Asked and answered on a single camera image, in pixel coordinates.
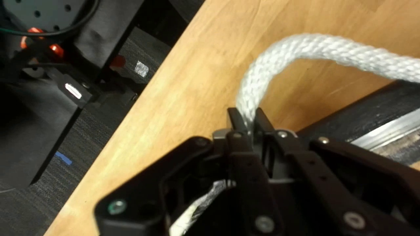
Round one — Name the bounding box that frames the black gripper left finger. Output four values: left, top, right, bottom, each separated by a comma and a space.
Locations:
94, 107, 281, 236

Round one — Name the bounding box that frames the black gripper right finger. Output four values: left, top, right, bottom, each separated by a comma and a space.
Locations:
253, 108, 420, 236

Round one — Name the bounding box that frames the straight black board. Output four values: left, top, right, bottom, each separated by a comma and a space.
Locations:
296, 81, 420, 170

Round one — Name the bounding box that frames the blue tape strip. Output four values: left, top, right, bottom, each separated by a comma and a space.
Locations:
54, 150, 73, 167

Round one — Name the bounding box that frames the black metal floor frame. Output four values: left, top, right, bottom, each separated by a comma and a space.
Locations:
0, 0, 205, 189

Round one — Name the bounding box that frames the red handled clamp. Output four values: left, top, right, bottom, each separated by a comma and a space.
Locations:
18, 26, 65, 61

